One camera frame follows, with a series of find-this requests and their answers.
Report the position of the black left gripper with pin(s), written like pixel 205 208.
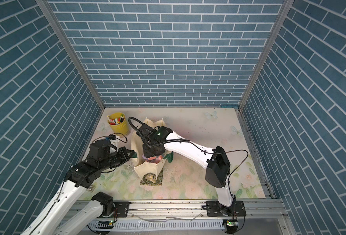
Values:
pixel 123 152

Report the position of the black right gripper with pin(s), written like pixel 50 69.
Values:
pixel 147 153

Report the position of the pink hourglass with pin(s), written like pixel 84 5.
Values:
pixel 155 159

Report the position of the cream canvas tote bag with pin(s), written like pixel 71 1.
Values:
pixel 150 174

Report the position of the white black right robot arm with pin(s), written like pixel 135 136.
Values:
pixel 217 166

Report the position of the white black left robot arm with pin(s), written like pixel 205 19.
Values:
pixel 77 181

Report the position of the yellow cup with markers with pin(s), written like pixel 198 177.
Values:
pixel 118 123

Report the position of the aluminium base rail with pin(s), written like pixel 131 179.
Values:
pixel 193 216

